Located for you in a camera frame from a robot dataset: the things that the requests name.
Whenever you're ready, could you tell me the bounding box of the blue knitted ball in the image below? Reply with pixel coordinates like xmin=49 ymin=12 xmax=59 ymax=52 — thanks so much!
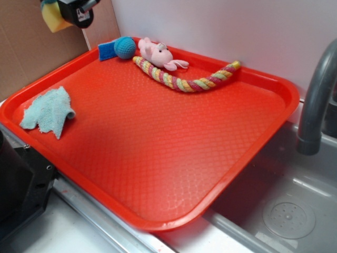
xmin=114 ymin=37 xmax=136 ymax=60

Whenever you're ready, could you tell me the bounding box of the grey faucet spout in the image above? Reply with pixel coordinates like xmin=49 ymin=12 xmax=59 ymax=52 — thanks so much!
xmin=296 ymin=40 xmax=336 ymax=155

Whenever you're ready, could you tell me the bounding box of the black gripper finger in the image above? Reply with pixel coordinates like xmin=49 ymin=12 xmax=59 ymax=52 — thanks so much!
xmin=57 ymin=0 xmax=100 ymax=28

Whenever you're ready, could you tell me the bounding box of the light blue cloth rag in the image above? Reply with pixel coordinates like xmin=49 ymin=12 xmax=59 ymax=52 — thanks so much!
xmin=19 ymin=86 xmax=76 ymax=139

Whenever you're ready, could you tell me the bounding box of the round sink drain cover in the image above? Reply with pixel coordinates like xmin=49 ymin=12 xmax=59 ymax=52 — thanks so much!
xmin=262 ymin=195 xmax=316 ymax=239

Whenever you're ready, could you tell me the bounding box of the brown cardboard panel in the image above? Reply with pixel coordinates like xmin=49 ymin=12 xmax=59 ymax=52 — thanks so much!
xmin=1 ymin=1 xmax=120 ymax=101

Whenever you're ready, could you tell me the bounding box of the blue rectangular sponge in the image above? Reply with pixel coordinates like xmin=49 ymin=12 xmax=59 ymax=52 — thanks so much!
xmin=98 ymin=39 xmax=118 ymax=61

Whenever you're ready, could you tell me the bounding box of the green and yellow sponge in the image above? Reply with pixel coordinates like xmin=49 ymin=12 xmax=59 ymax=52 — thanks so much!
xmin=40 ymin=0 xmax=72 ymax=33

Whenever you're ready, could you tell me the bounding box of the red plastic tray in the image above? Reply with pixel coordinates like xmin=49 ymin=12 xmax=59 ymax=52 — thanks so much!
xmin=1 ymin=49 xmax=300 ymax=232

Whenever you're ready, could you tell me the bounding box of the multicolour twisted rope toy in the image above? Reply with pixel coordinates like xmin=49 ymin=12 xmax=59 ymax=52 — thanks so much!
xmin=132 ymin=56 xmax=241 ymax=93

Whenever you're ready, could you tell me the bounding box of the pink plush bunny toy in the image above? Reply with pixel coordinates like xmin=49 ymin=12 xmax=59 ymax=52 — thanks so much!
xmin=138 ymin=37 xmax=189 ymax=71

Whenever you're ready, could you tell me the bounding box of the grey plastic sink basin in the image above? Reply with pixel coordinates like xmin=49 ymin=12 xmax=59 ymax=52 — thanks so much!
xmin=157 ymin=99 xmax=337 ymax=253

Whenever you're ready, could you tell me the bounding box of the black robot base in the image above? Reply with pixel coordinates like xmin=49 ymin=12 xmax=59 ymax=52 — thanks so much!
xmin=1 ymin=132 xmax=55 ymax=242

